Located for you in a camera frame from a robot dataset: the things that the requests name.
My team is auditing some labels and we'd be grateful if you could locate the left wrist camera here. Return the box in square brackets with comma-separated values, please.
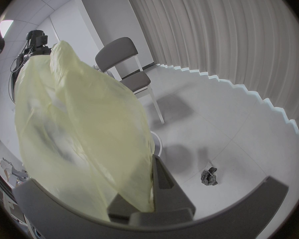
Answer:
[36, 35, 48, 47]

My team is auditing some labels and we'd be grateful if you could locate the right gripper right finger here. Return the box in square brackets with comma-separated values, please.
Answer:
[130, 154, 197, 228]

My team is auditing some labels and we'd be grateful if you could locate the grey chair with white legs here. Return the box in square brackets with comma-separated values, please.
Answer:
[95, 37, 165, 124]

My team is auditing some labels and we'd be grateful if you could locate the black cable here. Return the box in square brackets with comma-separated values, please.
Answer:
[8, 57, 24, 103]

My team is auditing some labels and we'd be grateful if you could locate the person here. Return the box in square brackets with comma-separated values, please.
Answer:
[0, 158, 13, 182]

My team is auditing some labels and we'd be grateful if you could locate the white trash bin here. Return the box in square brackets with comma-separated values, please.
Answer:
[150, 131, 163, 157]

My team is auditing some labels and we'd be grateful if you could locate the white curtain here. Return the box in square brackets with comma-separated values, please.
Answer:
[122, 0, 299, 147]

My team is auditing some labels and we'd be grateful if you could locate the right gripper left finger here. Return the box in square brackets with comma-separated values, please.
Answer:
[108, 193, 140, 224]

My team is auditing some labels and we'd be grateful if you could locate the black plastic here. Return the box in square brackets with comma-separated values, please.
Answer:
[201, 167, 219, 186]

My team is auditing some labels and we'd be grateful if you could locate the yellow plastic bag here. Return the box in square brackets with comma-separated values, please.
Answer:
[14, 40, 156, 222]

